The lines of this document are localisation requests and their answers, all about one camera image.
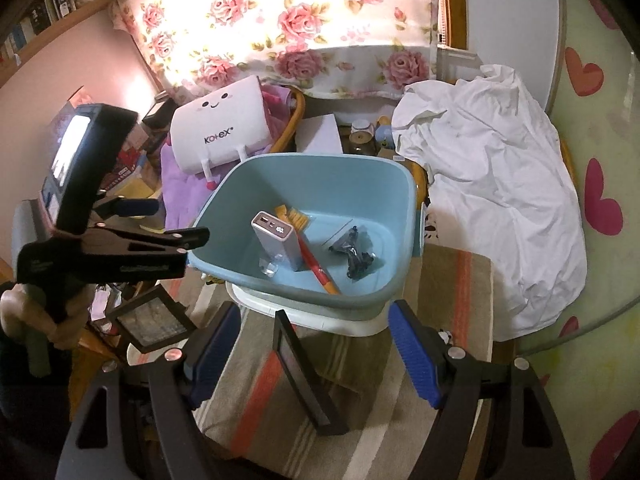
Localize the bag of black clips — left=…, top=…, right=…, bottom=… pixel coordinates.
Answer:
left=327, top=220, right=378, bottom=281

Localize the striped cloth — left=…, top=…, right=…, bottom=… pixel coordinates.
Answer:
left=165, top=242, right=496, bottom=480

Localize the rose print curtain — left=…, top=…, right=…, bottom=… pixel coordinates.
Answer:
left=110, top=0, right=443, bottom=103

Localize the yellow plastic container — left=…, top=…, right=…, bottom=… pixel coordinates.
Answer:
left=117, top=172, right=163, bottom=202

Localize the light blue plastic basin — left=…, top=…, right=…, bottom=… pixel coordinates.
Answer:
left=187, top=152, right=426, bottom=322

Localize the white box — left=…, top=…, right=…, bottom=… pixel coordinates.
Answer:
left=295, top=114, right=345, bottom=156

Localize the heart print glass desktop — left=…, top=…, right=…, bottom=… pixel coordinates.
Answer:
left=517, top=0, right=640, bottom=480

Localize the pink cloth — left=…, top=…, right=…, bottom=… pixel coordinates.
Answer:
left=260, top=84, right=293, bottom=136

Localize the curved wooden chair frame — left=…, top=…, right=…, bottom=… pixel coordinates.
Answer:
left=270, top=89, right=306, bottom=153

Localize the purple fringed blanket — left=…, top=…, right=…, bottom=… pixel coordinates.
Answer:
left=160, top=142, right=226, bottom=233

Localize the white smiling plush pillow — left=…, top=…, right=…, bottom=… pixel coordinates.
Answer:
left=169, top=75, right=275, bottom=191

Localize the silver power bank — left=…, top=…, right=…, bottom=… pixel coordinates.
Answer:
left=251, top=211, right=308, bottom=272

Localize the black photo frame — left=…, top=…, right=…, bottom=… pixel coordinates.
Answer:
left=106, top=285, right=198, bottom=352
left=272, top=309, right=349, bottom=437

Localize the spotted print cushion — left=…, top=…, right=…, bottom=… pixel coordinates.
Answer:
left=422, top=200, right=441, bottom=241

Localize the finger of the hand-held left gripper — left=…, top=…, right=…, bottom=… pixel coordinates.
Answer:
left=92, top=197, right=161, bottom=219
left=89, top=226, right=211, bottom=261

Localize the row of books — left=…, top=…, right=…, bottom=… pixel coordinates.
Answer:
left=0, top=0, right=78, bottom=61

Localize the small television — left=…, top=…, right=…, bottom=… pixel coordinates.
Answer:
left=42, top=102, right=103, bottom=206

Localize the wooden bookshelf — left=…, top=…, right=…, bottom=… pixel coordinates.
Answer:
left=0, top=0, right=121, bottom=78

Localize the white crumpled cloth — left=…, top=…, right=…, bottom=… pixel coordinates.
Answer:
left=391, top=64, right=588, bottom=343

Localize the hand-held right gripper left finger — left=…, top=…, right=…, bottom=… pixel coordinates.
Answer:
left=55, top=302, right=243, bottom=480

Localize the red and yellow pen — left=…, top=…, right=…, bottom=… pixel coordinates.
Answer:
left=295, top=232, right=342, bottom=295

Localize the red box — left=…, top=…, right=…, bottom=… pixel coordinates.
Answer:
left=107, top=145, right=151, bottom=181

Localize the wooden window frame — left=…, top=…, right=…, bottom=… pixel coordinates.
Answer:
left=439, top=0, right=471, bottom=53

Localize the person's left hand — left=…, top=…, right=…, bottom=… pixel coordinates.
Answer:
left=0, top=282, right=93, bottom=351

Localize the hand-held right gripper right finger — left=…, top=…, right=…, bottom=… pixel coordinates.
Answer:
left=387, top=299, right=576, bottom=480

